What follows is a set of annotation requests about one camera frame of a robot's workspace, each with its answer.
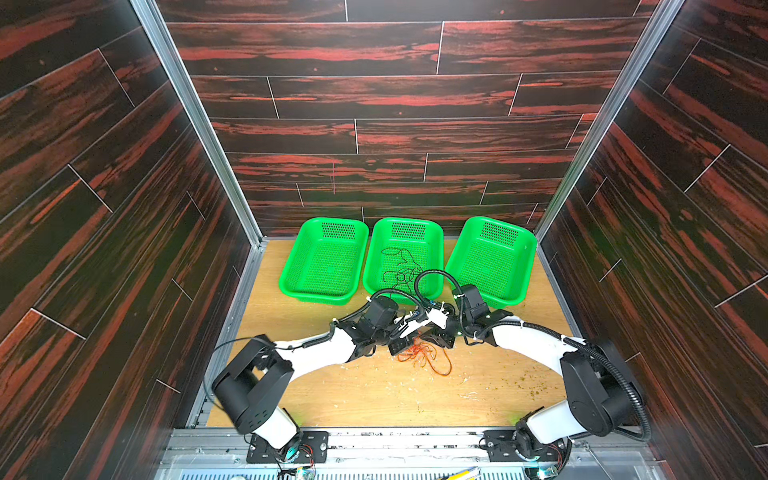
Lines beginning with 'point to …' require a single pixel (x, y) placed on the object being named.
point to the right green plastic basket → (495, 258)
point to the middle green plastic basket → (423, 238)
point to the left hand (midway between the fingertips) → (416, 330)
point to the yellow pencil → (465, 474)
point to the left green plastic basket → (323, 259)
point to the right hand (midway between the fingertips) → (430, 324)
